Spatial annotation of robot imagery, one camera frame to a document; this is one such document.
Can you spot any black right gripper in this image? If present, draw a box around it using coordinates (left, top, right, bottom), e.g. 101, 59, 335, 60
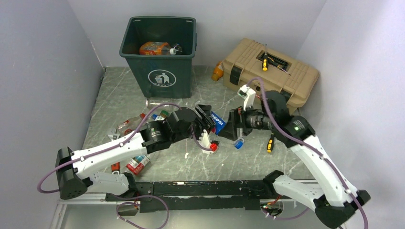
218, 101, 276, 140

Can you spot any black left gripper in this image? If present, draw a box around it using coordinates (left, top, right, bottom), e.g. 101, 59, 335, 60
172, 104, 216, 144

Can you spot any tall orange drink bottle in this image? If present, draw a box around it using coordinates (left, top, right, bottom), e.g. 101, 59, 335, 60
139, 42, 178, 56

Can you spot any clear bottle red cap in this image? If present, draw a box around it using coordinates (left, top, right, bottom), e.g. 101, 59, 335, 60
126, 155, 150, 176

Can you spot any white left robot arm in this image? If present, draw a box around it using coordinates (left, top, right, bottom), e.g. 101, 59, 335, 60
55, 104, 215, 200

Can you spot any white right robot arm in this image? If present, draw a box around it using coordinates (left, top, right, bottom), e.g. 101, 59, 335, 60
219, 86, 371, 229

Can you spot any dark green trash bin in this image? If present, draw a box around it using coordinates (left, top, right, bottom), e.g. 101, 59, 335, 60
119, 16, 197, 99

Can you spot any clear bottle near bin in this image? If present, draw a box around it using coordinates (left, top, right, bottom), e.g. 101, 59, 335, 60
145, 98, 176, 111

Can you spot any white label green cap bottle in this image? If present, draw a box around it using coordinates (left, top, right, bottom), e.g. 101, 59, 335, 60
152, 110, 169, 121

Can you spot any yellow black screwdriver on table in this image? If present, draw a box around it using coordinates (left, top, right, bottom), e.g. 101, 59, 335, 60
266, 133, 275, 153

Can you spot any orange bottle behind toolbox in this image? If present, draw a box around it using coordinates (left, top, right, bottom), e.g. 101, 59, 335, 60
211, 61, 224, 81

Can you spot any tan plastic toolbox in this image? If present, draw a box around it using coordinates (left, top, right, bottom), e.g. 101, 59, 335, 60
222, 38, 320, 114

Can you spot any small red cap bottle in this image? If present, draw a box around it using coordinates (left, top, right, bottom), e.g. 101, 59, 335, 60
117, 113, 146, 135

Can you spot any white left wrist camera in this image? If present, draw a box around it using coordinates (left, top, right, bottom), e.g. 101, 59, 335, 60
198, 129, 220, 154

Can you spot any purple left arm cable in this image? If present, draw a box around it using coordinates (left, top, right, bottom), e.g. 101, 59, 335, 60
37, 103, 216, 194

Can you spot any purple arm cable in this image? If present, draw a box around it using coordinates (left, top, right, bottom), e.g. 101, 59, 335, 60
246, 77, 369, 229
37, 103, 216, 194

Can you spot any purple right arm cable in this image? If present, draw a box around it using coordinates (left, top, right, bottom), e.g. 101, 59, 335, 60
246, 77, 369, 229

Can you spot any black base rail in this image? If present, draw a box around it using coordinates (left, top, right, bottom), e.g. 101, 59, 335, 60
123, 180, 278, 213

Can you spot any yellow handled screwdriver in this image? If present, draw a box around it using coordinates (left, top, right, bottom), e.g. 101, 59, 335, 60
262, 44, 268, 71

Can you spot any red handled adjustable wrench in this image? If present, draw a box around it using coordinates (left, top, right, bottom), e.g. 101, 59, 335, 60
107, 128, 121, 175

